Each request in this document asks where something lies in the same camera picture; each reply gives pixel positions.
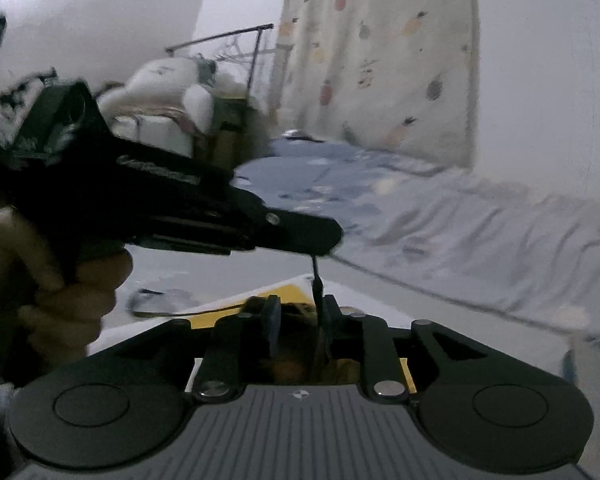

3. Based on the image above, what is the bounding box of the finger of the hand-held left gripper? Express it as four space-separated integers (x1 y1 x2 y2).
254 208 344 258

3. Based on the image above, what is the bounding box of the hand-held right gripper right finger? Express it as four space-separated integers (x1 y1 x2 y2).
323 295 497 405

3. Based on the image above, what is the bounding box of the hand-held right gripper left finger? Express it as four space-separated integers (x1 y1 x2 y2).
97 295 284 405

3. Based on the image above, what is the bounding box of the white storage box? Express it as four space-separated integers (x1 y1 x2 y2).
112 112 197 157

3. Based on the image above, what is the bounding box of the person's left hand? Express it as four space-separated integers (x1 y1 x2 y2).
0 211 134 362

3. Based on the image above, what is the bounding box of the small shiny silver object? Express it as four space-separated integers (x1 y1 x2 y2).
282 130 327 143

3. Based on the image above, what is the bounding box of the white grey plush toy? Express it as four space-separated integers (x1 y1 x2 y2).
102 57 217 132

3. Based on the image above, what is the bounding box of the grey printed bed sheet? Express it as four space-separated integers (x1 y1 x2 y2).
87 245 596 411

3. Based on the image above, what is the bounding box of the white yellow plastic mailer bag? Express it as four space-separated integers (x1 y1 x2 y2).
87 274 422 396

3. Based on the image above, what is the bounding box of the olive suede shoe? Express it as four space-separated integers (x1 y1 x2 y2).
240 297 366 387

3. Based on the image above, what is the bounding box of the black metal clothes rack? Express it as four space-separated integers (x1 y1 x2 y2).
165 22 277 112

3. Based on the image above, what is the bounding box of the brown cardboard box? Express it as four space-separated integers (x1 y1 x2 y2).
210 97 262 172

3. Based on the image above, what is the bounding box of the pineapple print curtain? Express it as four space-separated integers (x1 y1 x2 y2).
270 0 482 169

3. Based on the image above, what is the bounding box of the blue-grey printed quilt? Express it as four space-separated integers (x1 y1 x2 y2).
235 137 600 337

